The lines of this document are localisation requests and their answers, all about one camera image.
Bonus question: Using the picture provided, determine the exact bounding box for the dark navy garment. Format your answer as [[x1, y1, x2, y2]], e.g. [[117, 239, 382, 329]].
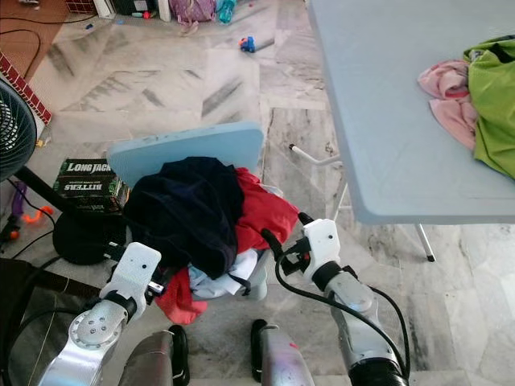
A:
[[125, 157, 246, 281]]

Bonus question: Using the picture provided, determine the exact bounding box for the lime green shirt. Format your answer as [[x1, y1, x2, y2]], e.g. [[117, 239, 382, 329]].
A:
[[463, 34, 515, 179]]

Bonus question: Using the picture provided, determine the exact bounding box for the red garment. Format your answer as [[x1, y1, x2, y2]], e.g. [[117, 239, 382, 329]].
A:
[[157, 167, 300, 325]]

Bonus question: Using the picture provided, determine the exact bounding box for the white garment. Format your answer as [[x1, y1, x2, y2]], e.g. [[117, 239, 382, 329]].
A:
[[189, 248, 262, 300]]

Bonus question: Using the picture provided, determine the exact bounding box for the silver left robot leg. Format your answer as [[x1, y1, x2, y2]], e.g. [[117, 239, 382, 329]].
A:
[[121, 326, 190, 386]]

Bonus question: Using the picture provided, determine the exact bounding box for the silver robot leg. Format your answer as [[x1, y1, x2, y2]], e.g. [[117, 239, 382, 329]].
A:
[[121, 326, 190, 386], [249, 319, 315, 386]]

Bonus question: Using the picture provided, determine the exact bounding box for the silver right robot leg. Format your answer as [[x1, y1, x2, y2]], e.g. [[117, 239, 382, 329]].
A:
[[249, 319, 315, 386]]

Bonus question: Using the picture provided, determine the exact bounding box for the dark green Long Jack box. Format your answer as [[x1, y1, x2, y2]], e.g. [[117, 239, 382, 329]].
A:
[[54, 158, 127, 214]]

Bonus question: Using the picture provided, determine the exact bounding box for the light blue folding table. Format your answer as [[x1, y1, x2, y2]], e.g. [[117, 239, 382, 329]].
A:
[[290, 0, 515, 262]]

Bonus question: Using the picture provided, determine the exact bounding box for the light blue plastic chair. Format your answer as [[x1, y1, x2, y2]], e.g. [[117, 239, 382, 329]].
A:
[[109, 121, 270, 298]]

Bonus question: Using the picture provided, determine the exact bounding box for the orange curly toy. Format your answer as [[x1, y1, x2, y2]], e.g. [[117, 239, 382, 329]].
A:
[[20, 205, 53, 226]]

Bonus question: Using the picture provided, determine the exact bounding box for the dark wooden stool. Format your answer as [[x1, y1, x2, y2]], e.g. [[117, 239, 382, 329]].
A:
[[0, 257, 81, 386]]

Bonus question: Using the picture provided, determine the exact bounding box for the pink crumpled garment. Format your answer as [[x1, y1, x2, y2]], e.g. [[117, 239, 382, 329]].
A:
[[418, 59, 480, 152]]

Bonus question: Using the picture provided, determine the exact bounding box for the purple bag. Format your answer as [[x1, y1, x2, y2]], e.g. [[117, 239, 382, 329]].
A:
[[169, 0, 216, 23]]

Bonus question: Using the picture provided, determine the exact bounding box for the brown floor mat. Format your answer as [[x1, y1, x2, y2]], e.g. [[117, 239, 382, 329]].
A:
[[0, 0, 69, 121]]

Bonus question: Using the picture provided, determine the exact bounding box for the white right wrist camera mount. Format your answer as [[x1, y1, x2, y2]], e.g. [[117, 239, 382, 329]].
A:
[[302, 219, 340, 270]]

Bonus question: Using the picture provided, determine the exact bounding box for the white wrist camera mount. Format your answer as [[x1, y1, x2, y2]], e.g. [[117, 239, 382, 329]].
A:
[[302, 219, 340, 270], [103, 241, 163, 302]]

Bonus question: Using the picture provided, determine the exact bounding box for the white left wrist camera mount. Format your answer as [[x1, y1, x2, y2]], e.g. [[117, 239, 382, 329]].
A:
[[103, 241, 163, 302]]

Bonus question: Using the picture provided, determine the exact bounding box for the black pedestal fan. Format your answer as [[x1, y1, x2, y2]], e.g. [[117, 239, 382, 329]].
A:
[[0, 76, 122, 265]]

